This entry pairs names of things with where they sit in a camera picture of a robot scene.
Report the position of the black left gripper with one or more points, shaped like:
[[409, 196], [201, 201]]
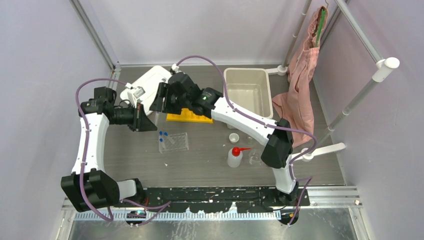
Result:
[[144, 123]]

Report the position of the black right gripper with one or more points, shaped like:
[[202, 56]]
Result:
[[164, 89]]

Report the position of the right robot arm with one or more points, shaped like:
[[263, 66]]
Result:
[[275, 136]]

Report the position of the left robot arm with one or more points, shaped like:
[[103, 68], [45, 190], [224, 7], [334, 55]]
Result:
[[88, 186]]

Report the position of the yellow test tube rack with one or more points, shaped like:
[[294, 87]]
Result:
[[188, 116]]

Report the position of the clear acrylic tube tray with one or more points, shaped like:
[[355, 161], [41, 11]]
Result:
[[168, 143]]

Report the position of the small white cup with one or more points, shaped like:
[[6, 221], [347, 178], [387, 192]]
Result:
[[233, 137]]

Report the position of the beige plastic bin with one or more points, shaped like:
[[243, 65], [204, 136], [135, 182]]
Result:
[[250, 89]]

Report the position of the white red wash bottle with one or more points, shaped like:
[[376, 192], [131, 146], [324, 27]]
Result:
[[235, 156]]

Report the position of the small glass beaker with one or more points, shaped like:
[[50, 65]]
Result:
[[249, 140]]

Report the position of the pink cloth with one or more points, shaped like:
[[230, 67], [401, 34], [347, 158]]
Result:
[[295, 105]]

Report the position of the green clothes hanger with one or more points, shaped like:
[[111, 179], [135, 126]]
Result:
[[322, 18]]

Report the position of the aluminium frame rail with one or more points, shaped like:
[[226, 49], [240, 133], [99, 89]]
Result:
[[321, 198]]

